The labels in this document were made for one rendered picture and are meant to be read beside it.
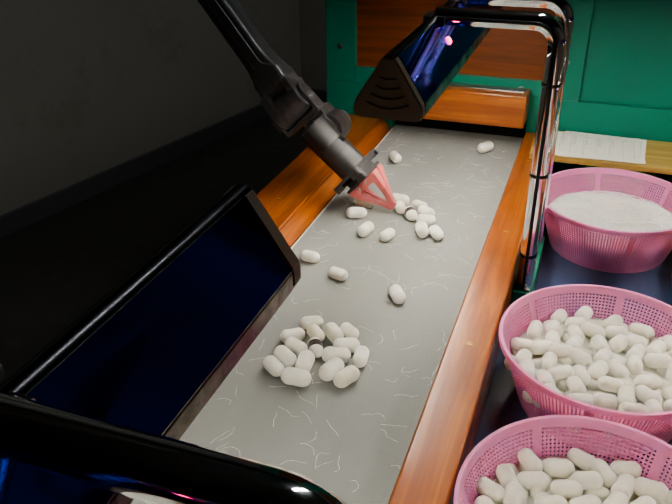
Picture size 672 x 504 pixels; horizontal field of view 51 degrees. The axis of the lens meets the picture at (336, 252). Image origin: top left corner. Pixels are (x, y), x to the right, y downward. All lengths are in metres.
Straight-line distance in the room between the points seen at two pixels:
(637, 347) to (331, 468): 0.44
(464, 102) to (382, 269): 0.56
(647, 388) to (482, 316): 0.22
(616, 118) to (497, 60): 0.27
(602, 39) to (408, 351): 0.86
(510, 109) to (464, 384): 0.82
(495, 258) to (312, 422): 0.42
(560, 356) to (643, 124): 0.75
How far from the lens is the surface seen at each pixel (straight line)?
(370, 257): 1.13
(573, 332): 1.00
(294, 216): 1.22
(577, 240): 1.26
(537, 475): 0.80
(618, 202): 1.40
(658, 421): 0.88
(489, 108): 1.55
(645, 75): 1.59
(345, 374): 0.86
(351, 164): 1.24
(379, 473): 0.78
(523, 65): 1.60
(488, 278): 1.05
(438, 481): 0.74
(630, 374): 0.98
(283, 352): 0.90
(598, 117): 1.60
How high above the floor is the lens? 1.31
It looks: 30 degrees down
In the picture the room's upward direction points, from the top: 1 degrees counter-clockwise
